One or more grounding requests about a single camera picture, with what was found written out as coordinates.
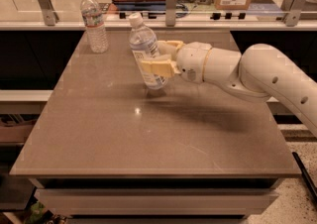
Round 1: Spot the blue label plastic bottle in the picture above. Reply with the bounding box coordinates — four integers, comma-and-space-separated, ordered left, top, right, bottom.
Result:
129, 12, 167, 90

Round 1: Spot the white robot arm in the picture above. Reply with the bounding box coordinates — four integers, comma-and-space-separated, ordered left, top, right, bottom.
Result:
141, 41, 317, 136

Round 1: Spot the left metal railing bracket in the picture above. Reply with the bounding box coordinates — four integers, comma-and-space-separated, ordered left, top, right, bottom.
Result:
38, 0, 59, 26

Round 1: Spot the brown table with drawers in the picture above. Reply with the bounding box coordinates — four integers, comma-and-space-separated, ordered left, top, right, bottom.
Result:
11, 31, 300, 218

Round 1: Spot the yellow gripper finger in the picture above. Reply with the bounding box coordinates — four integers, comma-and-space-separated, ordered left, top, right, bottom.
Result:
141, 55, 180, 78
158, 41, 184, 57

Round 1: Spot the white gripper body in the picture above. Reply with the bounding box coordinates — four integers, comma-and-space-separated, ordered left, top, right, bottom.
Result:
176, 42, 212, 83

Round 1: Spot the clear water bottle red label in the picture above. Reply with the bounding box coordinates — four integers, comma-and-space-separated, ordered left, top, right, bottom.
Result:
80, 0, 108, 54

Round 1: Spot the middle metal railing bracket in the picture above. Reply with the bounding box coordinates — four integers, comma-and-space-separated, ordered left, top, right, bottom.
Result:
165, 0, 176, 27

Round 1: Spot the black cable on floor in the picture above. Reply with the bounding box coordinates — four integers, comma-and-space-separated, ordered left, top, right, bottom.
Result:
291, 151, 317, 207

